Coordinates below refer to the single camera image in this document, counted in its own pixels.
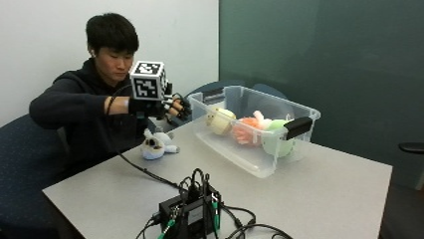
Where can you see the cream plush toy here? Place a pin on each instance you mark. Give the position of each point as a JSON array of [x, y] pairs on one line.
[[220, 120]]

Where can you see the white marker cube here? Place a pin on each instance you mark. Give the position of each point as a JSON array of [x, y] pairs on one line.
[[148, 80]]

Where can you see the white grey plush toy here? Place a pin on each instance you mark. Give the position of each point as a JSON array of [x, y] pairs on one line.
[[156, 145]]

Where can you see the clear plastic storage box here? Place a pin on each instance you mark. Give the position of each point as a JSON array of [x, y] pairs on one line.
[[248, 132]]

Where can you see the orange pink plush toy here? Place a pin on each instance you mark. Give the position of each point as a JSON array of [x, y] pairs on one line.
[[252, 129]]

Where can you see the the person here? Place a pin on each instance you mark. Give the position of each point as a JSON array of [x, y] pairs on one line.
[[80, 109]]

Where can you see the green plush toy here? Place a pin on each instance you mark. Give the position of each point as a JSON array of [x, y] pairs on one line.
[[278, 139]]

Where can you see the black electronics box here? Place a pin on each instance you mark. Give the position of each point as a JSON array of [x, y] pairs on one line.
[[190, 212]]

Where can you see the blue office chair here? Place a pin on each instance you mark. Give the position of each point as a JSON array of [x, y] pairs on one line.
[[27, 172]]

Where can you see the black chair armrest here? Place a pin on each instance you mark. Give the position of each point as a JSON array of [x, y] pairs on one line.
[[411, 147]]

